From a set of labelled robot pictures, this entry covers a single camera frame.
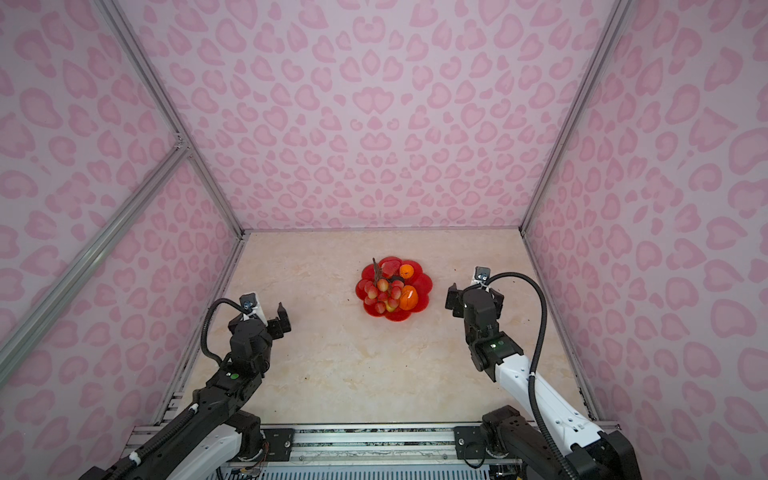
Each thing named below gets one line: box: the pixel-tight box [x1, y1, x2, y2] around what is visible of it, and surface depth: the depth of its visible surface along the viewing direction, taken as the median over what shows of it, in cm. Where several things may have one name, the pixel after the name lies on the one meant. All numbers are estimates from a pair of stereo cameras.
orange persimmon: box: [399, 285, 419, 311], surface depth 95 cm
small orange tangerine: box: [399, 264, 414, 279], surface depth 105 cm
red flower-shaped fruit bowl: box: [356, 256, 433, 322], surface depth 96 cm
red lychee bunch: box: [364, 258, 405, 314], surface depth 94 cm
